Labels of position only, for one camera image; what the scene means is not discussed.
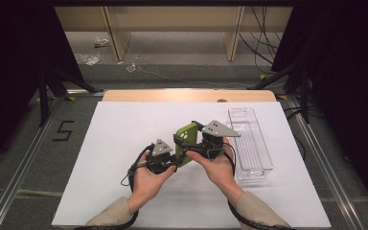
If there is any bundle of black cables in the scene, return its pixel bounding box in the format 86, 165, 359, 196
238, 6, 284, 75

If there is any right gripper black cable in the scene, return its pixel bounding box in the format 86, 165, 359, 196
206, 143, 298, 230

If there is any thin white cable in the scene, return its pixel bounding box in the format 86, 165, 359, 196
125, 47, 261, 89

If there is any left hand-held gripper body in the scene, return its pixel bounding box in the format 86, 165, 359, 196
146, 138, 178, 175

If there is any person's left hand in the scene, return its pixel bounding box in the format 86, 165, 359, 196
126, 150, 177, 216

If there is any person's right hand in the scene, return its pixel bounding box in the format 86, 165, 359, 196
185, 137, 244, 206

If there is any light wooden bench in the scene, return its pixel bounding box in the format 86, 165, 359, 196
54, 6, 294, 63

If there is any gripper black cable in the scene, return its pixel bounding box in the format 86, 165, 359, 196
206, 143, 298, 230
73, 144, 156, 230

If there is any black curtain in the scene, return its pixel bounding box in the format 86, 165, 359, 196
270, 0, 368, 210
0, 0, 84, 175

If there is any black metal stand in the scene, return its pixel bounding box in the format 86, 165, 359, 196
37, 65, 104, 128
251, 58, 311, 125

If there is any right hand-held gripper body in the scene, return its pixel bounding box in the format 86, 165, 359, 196
199, 119, 242, 162

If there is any clear plastic tray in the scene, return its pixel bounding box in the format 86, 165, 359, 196
226, 106, 274, 181

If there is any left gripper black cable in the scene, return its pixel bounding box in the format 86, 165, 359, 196
73, 144, 156, 230

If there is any white table mat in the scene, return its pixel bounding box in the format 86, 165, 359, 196
51, 101, 333, 229

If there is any aluminium floor rail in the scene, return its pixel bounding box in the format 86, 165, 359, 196
277, 94, 362, 230
0, 89, 104, 230

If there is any black floor cable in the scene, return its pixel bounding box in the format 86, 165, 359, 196
283, 105, 325, 161

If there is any green phone case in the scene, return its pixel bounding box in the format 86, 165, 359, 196
173, 122, 201, 169

